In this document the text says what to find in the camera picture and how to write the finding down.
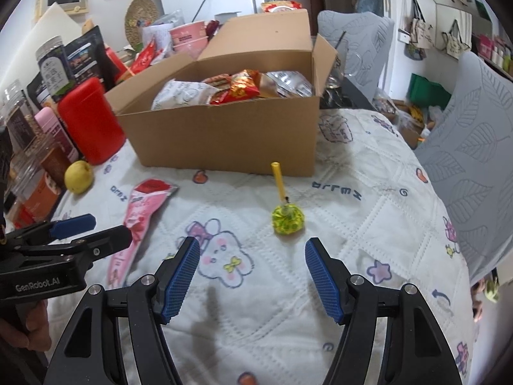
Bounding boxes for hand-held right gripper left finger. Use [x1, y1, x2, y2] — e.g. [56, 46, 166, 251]
[43, 236, 200, 385]

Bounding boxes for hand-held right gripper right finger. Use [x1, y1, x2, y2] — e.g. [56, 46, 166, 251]
[305, 237, 463, 385]

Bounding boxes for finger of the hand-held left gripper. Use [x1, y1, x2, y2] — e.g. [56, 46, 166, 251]
[12, 226, 133, 264]
[4, 214, 97, 245]

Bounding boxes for pink snack packet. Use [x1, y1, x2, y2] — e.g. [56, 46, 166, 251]
[107, 179, 179, 289]

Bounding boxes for green lollipop yellow stick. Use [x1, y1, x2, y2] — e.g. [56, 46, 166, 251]
[270, 161, 306, 235]

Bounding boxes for cardboard box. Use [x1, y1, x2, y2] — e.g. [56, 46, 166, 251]
[103, 8, 339, 177]

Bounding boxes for white cartoon print packet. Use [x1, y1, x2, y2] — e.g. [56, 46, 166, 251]
[151, 79, 213, 111]

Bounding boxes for red snack packet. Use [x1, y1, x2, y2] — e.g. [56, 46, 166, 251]
[228, 69, 263, 99]
[208, 88, 241, 106]

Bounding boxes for brown nut bar packet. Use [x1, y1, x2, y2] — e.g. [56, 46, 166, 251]
[200, 73, 234, 90]

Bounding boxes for silver foil packet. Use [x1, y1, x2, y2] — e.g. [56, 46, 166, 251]
[266, 70, 314, 98]

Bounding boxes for person's left hand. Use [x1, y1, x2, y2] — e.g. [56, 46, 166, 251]
[0, 299, 51, 354]

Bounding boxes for yellow fruit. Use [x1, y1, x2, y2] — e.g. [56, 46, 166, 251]
[64, 160, 95, 194]

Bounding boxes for open jar orange label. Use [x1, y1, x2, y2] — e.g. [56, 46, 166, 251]
[14, 144, 67, 219]

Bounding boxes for white quilted cartoon tablecloth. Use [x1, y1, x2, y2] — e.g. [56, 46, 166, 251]
[44, 108, 475, 385]

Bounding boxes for pink bottle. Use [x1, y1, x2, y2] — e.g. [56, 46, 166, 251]
[34, 107, 79, 162]

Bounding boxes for red plastic canister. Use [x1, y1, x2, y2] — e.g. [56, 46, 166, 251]
[58, 77, 127, 166]

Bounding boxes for clear jar dark label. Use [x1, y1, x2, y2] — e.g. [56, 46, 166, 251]
[6, 104, 38, 149]
[3, 80, 29, 107]

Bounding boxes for black oat bag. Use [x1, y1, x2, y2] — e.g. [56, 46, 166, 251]
[27, 70, 61, 110]

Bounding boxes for black printed bag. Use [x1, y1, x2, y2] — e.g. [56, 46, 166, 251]
[64, 26, 117, 87]

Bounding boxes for red foil bag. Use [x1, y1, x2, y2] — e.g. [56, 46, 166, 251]
[130, 40, 166, 75]

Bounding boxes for grey leaf pattern chair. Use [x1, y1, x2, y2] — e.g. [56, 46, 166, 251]
[415, 52, 513, 283]
[316, 10, 395, 98]

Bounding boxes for white foam board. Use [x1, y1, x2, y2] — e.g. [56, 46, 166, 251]
[0, 3, 83, 86]

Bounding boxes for stacked pink paper bowls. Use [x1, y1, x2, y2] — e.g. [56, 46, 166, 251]
[168, 20, 210, 51]

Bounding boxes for round woven mat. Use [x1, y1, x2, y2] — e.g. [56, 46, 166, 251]
[124, 0, 161, 46]

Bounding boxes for white tote bag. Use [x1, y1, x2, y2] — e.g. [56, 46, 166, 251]
[441, 20, 474, 62]
[405, 0, 434, 61]

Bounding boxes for red white snack bag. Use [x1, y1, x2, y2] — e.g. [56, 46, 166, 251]
[261, 1, 303, 13]

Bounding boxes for row of bottles and boxes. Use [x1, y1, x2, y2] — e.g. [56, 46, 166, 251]
[477, 34, 513, 78]

